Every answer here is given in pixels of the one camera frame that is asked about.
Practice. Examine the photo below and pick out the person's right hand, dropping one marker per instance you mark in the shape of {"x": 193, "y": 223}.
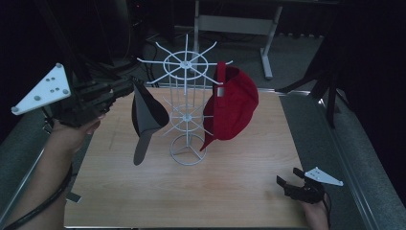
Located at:
{"x": 316, "y": 215}

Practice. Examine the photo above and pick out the person's left hand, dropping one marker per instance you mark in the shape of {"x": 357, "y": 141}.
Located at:
{"x": 72, "y": 135}

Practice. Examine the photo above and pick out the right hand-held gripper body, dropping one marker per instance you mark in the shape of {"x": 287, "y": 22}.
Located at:
{"x": 311, "y": 191}

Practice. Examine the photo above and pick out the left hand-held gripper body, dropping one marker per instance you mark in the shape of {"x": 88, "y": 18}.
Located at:
{"x": 79, "y": 102}

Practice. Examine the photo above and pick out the red baseball cap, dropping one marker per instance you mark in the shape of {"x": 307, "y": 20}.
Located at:
{"x": 236, "y": 105}

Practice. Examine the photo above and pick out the white metal frame desk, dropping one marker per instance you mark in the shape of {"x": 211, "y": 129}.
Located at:
{"x": 236, "y": 24}

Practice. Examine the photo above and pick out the black tripod stand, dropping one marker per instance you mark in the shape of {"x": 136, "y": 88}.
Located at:
{"x": 332, "y": 92}
{"x": 79, "y": 48}

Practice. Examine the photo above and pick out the grey tape piece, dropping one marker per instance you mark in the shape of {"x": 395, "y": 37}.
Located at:
{"x": 74, "y": 197}

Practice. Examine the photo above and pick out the metal floor rail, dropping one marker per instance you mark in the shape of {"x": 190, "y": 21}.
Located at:
{"x": 19, "y": 188}
{"x": 344, "y": 153}

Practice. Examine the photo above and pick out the grey visor hat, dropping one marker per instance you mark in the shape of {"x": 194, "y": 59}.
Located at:
{"x": 148, "y": 115}

